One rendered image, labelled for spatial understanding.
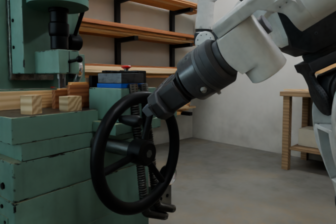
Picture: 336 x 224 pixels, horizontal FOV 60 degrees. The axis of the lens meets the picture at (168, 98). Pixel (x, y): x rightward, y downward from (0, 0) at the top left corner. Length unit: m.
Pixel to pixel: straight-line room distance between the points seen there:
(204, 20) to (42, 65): 0.59
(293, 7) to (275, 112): 3.71
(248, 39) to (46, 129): 0.51
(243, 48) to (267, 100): 3.70
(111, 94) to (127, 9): 3.35
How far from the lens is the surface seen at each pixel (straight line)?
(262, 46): 0.48
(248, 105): 4.31
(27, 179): 0.75
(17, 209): 0.76
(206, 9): 1.16
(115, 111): 0.62
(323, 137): 0.98
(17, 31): 1.03
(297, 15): 0.45
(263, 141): 4.27
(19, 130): 0.72
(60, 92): 0.88
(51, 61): 0.93
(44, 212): 0.80
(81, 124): 0.80
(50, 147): 0.76
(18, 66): 1.03
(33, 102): 0.75
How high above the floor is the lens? 0.98
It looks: 4 degrees down
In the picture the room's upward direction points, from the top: straight up
